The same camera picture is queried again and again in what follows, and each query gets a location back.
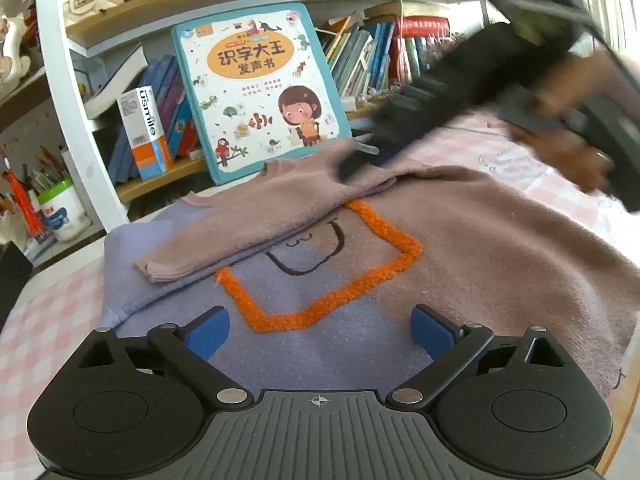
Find teal children's sound book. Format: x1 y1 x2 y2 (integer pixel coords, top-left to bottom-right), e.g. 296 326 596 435
171 3 352 184

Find white shelf frame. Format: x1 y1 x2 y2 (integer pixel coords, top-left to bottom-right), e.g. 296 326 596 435
36 0 128 232

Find pink checkered table mat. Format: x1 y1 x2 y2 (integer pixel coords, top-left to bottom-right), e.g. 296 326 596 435
1 114 639 479

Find red dictionary books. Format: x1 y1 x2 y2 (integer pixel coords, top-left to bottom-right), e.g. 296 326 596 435
388 15 451 84

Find row of leaning books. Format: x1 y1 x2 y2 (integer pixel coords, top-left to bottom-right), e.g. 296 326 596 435
316 14 396 99

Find white green-lid jar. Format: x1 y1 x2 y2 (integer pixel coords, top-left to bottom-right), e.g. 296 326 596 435
37 177 91 243

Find white usmile box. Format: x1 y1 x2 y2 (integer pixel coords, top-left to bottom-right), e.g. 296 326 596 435
117 86 174 180

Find purple and pink knit sweater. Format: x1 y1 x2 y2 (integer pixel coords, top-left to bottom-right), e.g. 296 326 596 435
102 143 639 394

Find person's right hand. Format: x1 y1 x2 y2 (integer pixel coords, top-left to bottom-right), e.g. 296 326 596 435
506 50 639 193

